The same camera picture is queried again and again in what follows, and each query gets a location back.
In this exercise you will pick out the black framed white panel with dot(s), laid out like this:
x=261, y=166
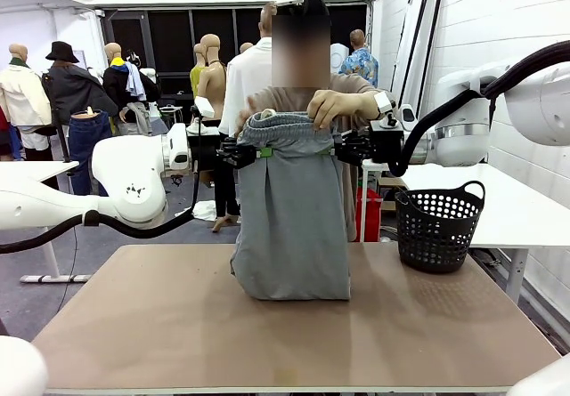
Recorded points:
x=407, y=58
x=427, y=49

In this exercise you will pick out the mannequin in white shirt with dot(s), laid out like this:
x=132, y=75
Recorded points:
x=240, y=84

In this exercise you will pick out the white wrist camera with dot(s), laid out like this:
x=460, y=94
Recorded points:
x=384, y=104
x=205, y=107

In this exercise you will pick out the black cap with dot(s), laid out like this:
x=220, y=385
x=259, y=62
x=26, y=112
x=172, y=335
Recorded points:
x=314, y=2

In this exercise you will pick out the person's right hand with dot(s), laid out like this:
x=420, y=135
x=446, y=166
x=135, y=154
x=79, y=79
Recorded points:
x=251, y=112

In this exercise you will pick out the black framed window front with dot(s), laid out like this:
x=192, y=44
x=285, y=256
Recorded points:
x=169, y=40

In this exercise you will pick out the grey training pants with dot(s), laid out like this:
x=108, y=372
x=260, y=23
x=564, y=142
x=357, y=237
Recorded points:
x=289, y=218

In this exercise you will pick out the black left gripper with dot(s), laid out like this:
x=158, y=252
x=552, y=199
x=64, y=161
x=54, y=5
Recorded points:
x=205, y=151

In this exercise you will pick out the white cloth on floor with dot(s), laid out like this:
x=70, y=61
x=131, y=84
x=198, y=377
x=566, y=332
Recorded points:
x=206, y=211

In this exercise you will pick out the mannequin in cream jacket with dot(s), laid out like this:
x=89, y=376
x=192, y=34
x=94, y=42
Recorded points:
x=22, y=98

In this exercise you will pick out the blue jeans half mannequin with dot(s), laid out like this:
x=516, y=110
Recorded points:
x=80, y=147

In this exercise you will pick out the person's left forearm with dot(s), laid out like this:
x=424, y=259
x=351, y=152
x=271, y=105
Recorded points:
x=363, y=106

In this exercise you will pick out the mannequin with yellow collar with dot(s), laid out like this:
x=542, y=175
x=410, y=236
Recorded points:
x=118, y=84

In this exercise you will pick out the person in beige sweater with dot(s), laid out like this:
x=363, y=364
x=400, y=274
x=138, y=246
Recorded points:
x=343, y=85

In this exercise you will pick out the mannequin in yellow top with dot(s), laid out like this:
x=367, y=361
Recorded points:
x=196, y=78

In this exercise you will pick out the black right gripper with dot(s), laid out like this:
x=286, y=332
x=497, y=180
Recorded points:
x=386, y=147

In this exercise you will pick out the bare beige mannequin head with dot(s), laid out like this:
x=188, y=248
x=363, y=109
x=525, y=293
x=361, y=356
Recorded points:
x=246, y=49

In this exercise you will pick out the red bin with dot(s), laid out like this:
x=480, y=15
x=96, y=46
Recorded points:
x=372, y=213

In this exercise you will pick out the person's left hand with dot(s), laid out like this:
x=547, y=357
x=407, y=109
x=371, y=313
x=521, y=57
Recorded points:
x=331, y=107

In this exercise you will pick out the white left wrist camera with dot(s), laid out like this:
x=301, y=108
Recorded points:
x=205, y=107

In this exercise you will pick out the white stool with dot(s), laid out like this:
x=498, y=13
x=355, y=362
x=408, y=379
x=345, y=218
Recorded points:
x=171, y=110

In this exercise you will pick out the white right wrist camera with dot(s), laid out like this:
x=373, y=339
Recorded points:
x=384, y=104

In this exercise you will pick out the mannequin with black hat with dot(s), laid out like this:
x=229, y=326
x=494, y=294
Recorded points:
x=75, y=89

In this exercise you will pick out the bare mannequin in black trousers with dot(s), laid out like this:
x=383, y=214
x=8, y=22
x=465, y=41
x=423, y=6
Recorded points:
x=214, y=80

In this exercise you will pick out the black perforated plastic basket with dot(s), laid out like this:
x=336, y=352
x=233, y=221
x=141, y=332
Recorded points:
x=438, y=236

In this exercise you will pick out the mannequin in blue floral shirt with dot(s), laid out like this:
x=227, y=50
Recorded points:
x=363, y=64

